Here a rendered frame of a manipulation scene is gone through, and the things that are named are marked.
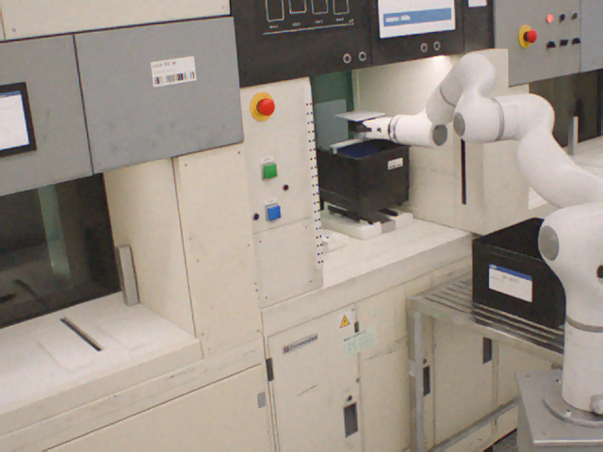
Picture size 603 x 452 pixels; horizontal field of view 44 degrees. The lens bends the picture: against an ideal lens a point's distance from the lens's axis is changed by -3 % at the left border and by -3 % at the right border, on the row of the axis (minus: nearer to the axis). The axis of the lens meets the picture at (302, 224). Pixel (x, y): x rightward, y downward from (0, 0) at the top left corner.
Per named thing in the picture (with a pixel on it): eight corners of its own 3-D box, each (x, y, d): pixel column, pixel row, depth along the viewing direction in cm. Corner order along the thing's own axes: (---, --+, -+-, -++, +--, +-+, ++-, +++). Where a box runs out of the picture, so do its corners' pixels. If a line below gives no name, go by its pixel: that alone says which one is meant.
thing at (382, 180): (355, 231, 225) (353, 125, 214) (311, 214, 240) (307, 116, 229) (412, 211, 239) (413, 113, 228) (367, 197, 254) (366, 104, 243)
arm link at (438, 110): (468, 50, 189) (427, 101, 218) (433, 88, 184) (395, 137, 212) (496, 73, 189) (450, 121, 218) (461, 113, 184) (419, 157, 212)
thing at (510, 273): (469, 299, 204) (469, 239, 199) (532, 271, 219) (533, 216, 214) (553, 330, 182) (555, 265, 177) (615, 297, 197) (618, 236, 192)
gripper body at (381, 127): (388, 145, 215) (361, 140, 223) (413, 138, 220) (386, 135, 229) (386, 119, 212) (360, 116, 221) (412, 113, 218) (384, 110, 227)
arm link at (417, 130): (410, 107, 214) (391, 128, 211) (445, 110, 204) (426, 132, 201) (421, 129, 219) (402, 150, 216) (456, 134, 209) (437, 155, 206)
